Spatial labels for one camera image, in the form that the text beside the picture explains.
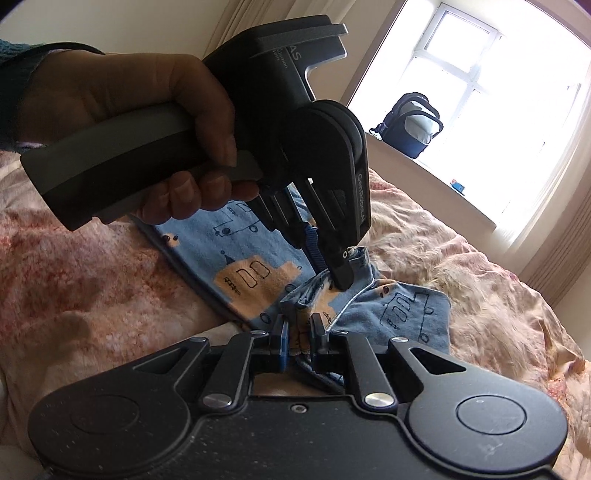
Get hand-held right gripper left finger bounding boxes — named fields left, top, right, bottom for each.
left=131, top=314, right=291, bottom=412

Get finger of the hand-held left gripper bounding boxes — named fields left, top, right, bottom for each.
left=252, top=182, right=326, bottom=275
left=295, top=178, right=357, bottom=292

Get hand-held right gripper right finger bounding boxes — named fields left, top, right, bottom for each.
left=310, top=314, right=468, bottom=412

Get blue printed pants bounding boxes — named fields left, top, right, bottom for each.
left=133, top=185, right=454, bottom=398

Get person's left forearm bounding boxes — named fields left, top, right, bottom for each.
left=0, top=39, right=114, bottom=155

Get person's left hand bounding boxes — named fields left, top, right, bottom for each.
left=17, top=50, right=260, bottom=228

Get dark blue backpack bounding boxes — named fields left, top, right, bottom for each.
left=368, top=92, right=445, bottom=160

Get pink floral bed blanket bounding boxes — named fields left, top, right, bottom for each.
left=0, top=148, right=588, bottom=480

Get white framed window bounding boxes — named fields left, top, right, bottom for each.
left=341, top=0, right=591, bottom=232

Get white sheer curtain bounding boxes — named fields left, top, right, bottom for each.
left=496, top=92, right=591, bottom=278

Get beige curtain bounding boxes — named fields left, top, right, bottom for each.
left=524, top=217, right=591, bottom=308

